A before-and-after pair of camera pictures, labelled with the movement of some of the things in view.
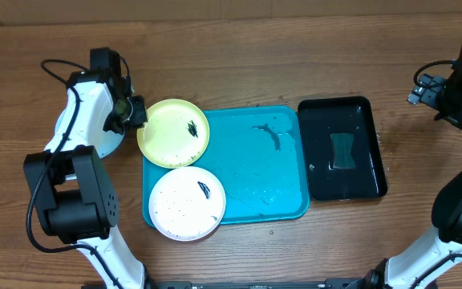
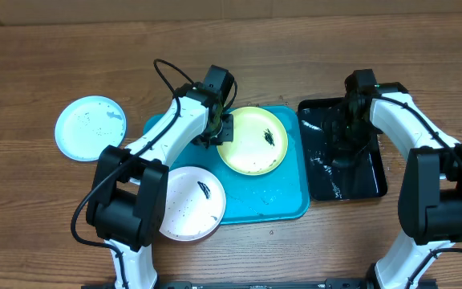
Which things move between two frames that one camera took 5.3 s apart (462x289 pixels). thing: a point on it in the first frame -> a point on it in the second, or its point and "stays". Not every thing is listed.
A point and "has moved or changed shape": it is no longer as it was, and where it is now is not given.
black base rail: [328, 283] stays
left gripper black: [140, 116] -> [227, 132]
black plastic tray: [321, 117] stays
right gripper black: [425, 96] -> [341, 147]
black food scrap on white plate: [205, 189] stays
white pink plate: [187, 204] stays
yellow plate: [176, 134] has moved or changed shape
